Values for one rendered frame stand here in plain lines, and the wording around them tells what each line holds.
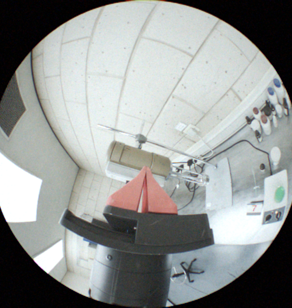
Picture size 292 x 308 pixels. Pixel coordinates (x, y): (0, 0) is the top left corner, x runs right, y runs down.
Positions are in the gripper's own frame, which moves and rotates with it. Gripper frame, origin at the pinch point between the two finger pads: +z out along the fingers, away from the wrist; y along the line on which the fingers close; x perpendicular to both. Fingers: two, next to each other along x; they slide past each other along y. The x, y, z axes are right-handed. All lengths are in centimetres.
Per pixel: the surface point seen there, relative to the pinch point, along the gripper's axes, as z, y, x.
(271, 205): -9.1, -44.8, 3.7
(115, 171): 11.6, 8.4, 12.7
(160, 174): 15.8, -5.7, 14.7
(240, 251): -41, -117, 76
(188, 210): 22, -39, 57
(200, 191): 30, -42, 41
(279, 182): -5.3, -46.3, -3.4
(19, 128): 13, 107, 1
